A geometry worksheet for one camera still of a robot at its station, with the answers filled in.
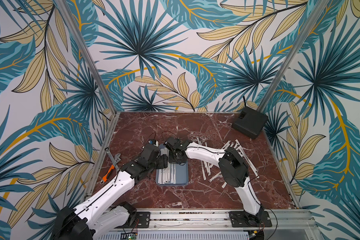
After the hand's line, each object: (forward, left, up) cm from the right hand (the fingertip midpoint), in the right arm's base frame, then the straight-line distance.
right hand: (172, 160), depth 93 cm
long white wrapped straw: (+3, -47, -2) cm, 48 cm away
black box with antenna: (+27, -56, +4) cm, 62 cm away
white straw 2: (+14, -18, -2) cm, 23 cm away
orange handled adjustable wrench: (+1, +34, 0) cm, 34 cm away
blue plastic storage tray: (-9, -2, -1) cm, 9 cm away
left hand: (-6, +5, +11) cm, 13 cm away
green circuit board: (-38, +19, -3) cm, 43 cm away
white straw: (-10, +4, 0) cm, 10 cm away
